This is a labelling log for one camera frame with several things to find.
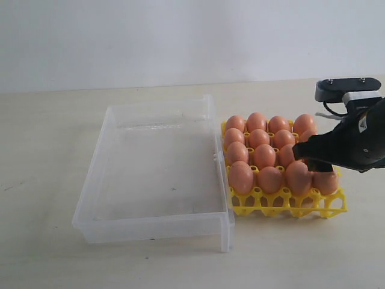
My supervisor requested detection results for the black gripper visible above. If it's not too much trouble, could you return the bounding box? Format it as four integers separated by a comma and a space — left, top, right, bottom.
292, 99, 384, 173

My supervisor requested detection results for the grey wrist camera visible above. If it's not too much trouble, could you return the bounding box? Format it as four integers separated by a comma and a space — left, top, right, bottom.
315, 77, 381, 104

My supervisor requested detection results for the clear plastic box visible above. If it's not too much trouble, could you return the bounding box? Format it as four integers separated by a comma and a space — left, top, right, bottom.
72, 95, 235, 252

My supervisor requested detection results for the brown egg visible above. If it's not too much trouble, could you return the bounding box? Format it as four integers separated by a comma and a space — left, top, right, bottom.
253, 144, 276, 170
224, 128, 245, 149
298, 129, 317, 143
268, 116, 291, 134
273, 129, 295, 149
224, 115, 246, 132
246, 112, 267, 132
226, 141, 249, 165
278, 144, 295, 168
292, 114, 316, 135
257, 167, 283, 194
248, 129, 270, 149
228, 161, 254, 195
313, 172, 339, 195
285, 161, 312, 196

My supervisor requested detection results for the yellow plastic egg tray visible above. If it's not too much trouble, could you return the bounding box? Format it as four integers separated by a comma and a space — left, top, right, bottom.
221, 119, 350, 219

